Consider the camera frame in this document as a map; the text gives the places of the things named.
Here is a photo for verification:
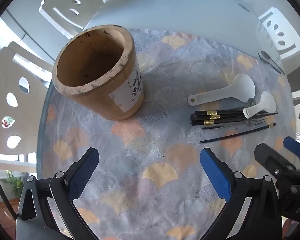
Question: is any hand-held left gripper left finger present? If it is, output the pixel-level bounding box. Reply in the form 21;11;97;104
16;147;100;240

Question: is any metal fork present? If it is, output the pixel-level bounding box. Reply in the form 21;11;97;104
201;119;267;130

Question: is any plain metal spoon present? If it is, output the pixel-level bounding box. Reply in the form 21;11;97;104
257;50;285;75

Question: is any small ribbed white rice paddle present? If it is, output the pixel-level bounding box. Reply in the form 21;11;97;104
243;91;277;119

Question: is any fan-patterned tablecloth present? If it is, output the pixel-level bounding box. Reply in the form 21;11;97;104
39;27;298;240

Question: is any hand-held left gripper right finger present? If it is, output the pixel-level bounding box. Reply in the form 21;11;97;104
199;147;283;240

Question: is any green potted plant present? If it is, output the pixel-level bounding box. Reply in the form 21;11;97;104
0;170;23;200

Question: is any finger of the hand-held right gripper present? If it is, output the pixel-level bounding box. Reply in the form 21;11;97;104
283;137;300;160
254;144;295;180

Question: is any bamboo utensil holder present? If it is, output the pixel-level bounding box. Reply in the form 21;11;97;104
52;24;144;120

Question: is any large white rice paddle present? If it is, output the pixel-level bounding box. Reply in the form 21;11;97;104
187;74;256;106

